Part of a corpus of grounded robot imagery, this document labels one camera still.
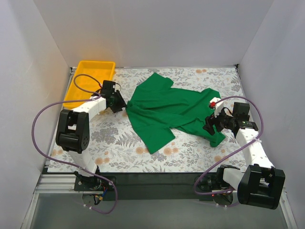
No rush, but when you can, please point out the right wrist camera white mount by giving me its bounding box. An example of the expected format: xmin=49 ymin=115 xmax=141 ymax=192
xmin=209 ymin=97 xmax=224 ymax=117

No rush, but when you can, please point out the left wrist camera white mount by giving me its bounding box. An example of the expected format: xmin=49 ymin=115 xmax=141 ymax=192
xmin=101 ymin=80 xmax=116 ymax=94

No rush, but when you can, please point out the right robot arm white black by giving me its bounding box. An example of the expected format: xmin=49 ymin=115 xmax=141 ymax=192
xmin=203 ymin=97 xmax=285 ymax=209

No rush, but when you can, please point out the green t-shirt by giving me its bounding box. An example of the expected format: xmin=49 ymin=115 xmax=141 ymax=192
xmin=126 ymin=73 xmax=225 ymax=154

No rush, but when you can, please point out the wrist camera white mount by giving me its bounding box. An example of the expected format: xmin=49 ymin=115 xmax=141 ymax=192
xmin=209 ymin=97 xmax=224 ymax=117
xmin=101 ymin=80 xmax=116 ymax=94

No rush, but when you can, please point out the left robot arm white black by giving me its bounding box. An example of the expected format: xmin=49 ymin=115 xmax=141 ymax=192
xmin=55 ymin=80 xmax=127 ymax=191

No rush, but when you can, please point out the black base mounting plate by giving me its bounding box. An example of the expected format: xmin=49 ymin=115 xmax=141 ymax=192
xmin=74 ymin=173 xmax=213 ymax=201

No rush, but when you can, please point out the yellow plastic bin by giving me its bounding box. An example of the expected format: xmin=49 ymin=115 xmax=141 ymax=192
xmin=63 ymin=61 xmax=115 ymax=110

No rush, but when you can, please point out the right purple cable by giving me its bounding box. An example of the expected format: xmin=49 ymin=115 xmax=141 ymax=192
xmin=193 ymin=96 xmax=263 ymax=207

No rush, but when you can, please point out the aluminium frame rail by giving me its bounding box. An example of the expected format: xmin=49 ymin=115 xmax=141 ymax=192
xmin=35 ymin=173 xmax=79 ymax=194

